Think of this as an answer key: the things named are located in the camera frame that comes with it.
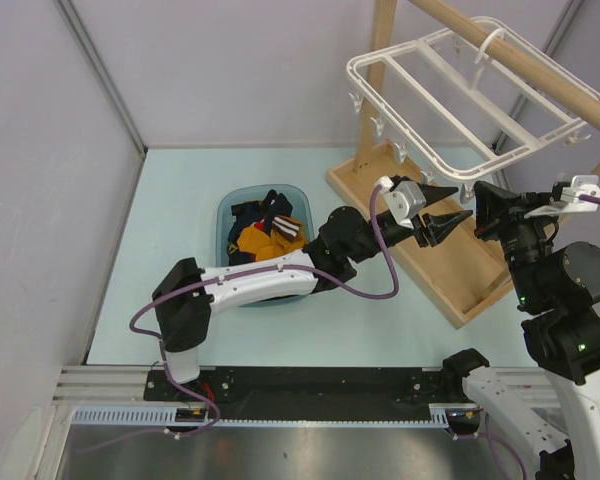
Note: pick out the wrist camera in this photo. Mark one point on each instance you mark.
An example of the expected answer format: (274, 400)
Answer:
(403, 198)
(565, 197)

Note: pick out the aluminium frame post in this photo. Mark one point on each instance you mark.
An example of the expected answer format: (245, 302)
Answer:
(88, 48)

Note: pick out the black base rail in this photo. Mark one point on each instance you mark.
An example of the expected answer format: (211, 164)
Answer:
(325, 394)

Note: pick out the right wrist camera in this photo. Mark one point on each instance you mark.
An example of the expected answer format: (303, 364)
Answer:
(565, 197)

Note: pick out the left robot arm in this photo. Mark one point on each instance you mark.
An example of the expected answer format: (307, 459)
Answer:
(189, 295)

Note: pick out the wooden hanger stand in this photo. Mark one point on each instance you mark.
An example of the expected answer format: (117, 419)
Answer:
(459, 273)

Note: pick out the brown white striped sock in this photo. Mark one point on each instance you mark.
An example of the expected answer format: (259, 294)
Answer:
(286, 227)

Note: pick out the mustard yellow sock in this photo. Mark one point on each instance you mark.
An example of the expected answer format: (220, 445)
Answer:
(262, 246)

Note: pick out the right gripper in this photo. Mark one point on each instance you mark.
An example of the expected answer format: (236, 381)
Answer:
(496, 208)

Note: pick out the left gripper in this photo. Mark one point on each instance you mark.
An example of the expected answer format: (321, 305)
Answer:
(437, 227)

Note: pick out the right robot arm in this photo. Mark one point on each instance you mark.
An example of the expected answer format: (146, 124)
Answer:
(559, 290)

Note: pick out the white plastic clip hanger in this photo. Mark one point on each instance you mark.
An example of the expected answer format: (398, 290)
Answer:
(444, 72)

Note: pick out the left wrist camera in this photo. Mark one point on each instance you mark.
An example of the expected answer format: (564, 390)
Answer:
(403, 198)

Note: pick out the blue plastic sock basin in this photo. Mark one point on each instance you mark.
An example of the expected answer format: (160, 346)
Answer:
(298, 199)

